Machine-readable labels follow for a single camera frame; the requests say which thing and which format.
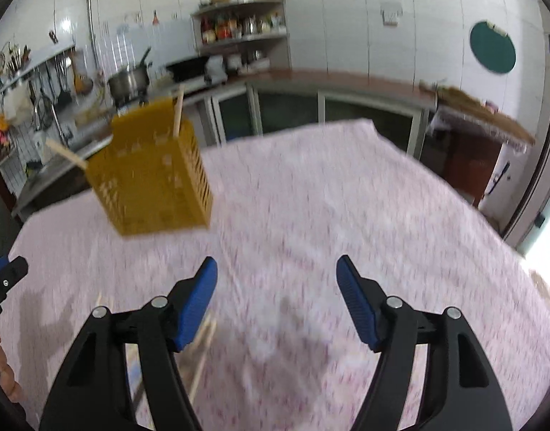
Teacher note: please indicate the glass backsplash panel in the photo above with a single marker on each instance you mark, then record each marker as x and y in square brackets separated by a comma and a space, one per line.
[167, 40]

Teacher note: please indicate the holder of knives and chopsticks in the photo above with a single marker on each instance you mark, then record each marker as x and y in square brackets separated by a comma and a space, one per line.
[17, 58]

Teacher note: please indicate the grey corner shelf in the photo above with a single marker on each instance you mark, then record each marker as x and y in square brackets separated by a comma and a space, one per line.
[275, 22]

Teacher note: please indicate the yellow plastic utensil basket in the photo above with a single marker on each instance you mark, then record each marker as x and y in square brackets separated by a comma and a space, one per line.
[145, 188]

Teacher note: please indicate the steel wall utensil rack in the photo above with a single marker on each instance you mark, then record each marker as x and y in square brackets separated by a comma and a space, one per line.
[37, 60]

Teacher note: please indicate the black wok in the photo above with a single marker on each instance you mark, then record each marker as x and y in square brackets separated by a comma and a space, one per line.
[187, 68]

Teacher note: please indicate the glass door base cabinet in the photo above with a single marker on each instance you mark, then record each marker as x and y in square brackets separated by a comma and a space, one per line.
[293, 110]

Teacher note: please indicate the hanging brown ladle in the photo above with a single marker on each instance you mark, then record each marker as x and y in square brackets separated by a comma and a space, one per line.
[83, 81]

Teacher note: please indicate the steel cooking pot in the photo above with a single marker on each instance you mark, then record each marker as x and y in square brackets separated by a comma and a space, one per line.
[128, 81]

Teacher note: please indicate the row of condiment bottles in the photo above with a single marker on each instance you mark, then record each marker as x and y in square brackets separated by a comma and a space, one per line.
[230, 27]

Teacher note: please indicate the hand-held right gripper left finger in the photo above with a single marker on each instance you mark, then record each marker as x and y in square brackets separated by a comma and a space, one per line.
[198, 305]

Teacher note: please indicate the dark metal door frame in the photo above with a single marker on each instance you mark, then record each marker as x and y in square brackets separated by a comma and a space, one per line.
[546, 143]

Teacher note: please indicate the brown kitchen counter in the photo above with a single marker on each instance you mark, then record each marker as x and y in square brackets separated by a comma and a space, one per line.
[347, 81]

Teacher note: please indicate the steel sink faucet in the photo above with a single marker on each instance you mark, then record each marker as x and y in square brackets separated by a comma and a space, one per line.
[48, 112]

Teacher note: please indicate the white wall hook plate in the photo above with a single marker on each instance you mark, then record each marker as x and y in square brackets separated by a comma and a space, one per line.
[390, 13]

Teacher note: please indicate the person's left hand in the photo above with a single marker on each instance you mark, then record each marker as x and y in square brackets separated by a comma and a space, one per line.
[5, 377]

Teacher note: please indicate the flat woven tray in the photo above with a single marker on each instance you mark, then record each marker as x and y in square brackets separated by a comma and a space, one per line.
[459, 96]

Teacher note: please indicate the wooden side table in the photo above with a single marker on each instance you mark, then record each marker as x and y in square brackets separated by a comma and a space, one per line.
[463, 161]

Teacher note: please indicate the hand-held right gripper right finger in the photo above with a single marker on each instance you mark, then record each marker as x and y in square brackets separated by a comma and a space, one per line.
[355, 309]

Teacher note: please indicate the white faucet water filter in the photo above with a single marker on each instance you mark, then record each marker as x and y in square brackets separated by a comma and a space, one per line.
[39, 143]

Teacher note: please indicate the white cups and bowls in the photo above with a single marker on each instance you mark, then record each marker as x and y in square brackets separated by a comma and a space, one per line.
[246, 63]

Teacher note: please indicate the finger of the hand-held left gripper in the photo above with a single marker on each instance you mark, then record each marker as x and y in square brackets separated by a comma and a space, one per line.
[10, 271]

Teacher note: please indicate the grey wall pipe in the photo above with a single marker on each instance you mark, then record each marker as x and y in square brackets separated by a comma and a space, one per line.
[91, 18]

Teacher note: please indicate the beige hanging cloth bag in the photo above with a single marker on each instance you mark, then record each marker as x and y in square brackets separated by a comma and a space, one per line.
[15, 104]

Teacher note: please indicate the pink floral tablecloth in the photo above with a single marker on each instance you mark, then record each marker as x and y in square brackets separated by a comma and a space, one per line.
[302, 215]

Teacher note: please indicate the steel gas stove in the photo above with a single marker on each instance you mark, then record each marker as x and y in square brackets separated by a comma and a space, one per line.
[192, 86]

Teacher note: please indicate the green round cutting board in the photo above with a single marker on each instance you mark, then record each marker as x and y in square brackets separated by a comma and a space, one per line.
[492, 47]

